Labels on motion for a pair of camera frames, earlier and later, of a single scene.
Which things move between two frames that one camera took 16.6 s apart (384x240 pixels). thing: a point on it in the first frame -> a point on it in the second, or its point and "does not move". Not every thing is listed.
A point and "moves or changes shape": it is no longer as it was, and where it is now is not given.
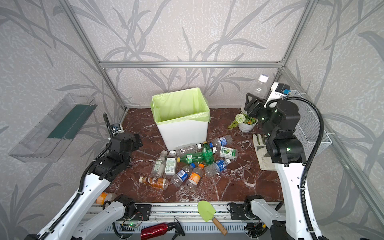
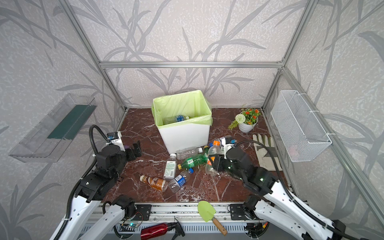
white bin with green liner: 182,117 does not move
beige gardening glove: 265,163 does not move
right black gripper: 252,104 -> 216,162
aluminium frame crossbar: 191,64 does not move
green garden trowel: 206,211 does not move
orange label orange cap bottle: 194,177 -> 216,149
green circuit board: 129,225 does not move
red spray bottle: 150,232 does not move
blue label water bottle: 213,169 moves or changes shape
